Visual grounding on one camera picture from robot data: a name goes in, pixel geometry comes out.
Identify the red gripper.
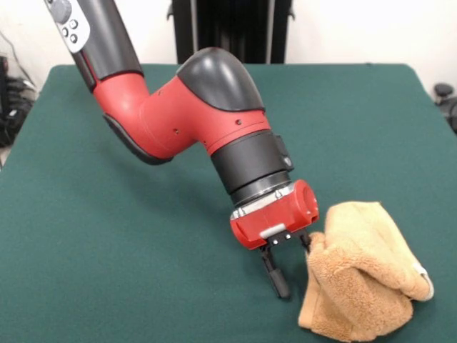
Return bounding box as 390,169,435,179
229,179,320,300

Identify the tan terry towel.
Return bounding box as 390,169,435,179
298,201,436,343

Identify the dark green tablecloth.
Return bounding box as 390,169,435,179
0,63,457,343

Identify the black equipment pile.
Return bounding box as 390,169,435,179
0,53,39,149

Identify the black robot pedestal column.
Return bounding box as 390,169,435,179
166,0,296,65

